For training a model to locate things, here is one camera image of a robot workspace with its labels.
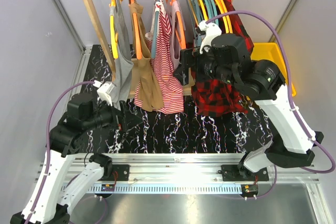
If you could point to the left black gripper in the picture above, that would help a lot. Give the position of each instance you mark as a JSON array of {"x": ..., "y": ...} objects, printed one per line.
[{"x": 129, "y": 120}]

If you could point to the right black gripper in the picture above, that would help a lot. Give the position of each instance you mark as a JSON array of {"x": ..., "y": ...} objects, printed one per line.
[{"x": 181, "y": 73}]

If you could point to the pink tank top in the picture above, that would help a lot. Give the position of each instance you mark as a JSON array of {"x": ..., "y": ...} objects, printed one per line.
[{"x": 174, "y": 44}]

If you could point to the red white striped tank top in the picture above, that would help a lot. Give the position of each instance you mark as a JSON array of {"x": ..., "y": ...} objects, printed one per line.
[{"x": 171, "y": 89}]

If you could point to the tan tank top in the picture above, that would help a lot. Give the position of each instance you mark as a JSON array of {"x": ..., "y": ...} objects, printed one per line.
[{"x": 148, "y": 94}]

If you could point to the orange hanger with pink top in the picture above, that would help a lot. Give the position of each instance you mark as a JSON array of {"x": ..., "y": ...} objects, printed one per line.
[{"x": 179, "y": 32}]

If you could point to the teal hanger with striped top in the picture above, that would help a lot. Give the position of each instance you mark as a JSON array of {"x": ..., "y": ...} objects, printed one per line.
[{"x": 157, "y": 6}]

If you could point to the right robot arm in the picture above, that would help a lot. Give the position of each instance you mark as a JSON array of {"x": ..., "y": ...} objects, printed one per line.
[{"x": 226, "y": 58}]

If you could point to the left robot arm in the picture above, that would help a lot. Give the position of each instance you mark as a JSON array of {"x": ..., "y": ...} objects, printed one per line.
[{"x": 50, "y": 203}]

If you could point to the grey tank top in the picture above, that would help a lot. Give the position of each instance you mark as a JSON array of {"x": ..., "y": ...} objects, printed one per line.
[{"x": 123, "y": 65}]

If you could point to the orange hanger with tan top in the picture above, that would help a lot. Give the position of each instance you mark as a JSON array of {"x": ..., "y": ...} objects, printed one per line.
[{"x": 137, "y": 45}]

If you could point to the yellow hanger with grey top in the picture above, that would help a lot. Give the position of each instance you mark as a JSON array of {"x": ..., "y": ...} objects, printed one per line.
[{"x": 113, "y": 33}]

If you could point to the black marble mat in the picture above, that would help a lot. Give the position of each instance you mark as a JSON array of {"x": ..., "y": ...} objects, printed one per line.
[{"x": 185, "y": 132}]

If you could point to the red black plaid shirt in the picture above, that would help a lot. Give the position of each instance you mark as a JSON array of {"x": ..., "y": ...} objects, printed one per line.
[{"x": 213, "y": 97}]

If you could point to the bunch of empty hangers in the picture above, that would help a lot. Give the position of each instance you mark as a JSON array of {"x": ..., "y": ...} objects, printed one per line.
[{"x": 207, "y": 6}]

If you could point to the yellow plastic bin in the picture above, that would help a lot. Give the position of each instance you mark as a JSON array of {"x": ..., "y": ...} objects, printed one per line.
[{"x": 270, "y": 51}]

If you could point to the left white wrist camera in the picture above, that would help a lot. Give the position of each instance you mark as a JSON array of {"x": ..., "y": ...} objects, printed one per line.
[{"x": 104, "y": 91}]

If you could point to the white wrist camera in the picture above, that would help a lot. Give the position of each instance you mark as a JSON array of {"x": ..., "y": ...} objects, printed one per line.
[
  {"x": 104, "y": 91},
  {"x": 211, "y": 31}
]

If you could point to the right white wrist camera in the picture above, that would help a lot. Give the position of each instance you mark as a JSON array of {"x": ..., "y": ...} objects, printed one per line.
[{"x": 211, "y": 31}]

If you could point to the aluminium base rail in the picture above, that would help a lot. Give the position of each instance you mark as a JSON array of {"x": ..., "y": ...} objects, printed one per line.
[{"x": 189, "y": 174}]

